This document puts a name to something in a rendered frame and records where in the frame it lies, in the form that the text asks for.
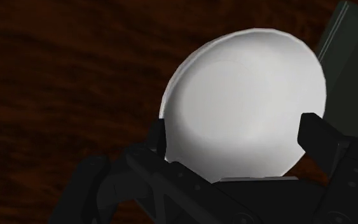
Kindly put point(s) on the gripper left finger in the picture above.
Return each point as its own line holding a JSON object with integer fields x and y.
{"x": 154, "y": 173}

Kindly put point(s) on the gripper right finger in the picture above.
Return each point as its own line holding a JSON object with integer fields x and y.
{"x": 336, "y": 155}

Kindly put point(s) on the dark green box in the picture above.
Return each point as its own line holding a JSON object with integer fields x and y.
{"x": 352, "y": 93}

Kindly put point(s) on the white round bowl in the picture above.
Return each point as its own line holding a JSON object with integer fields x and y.
{"x": 243, "y": 102}

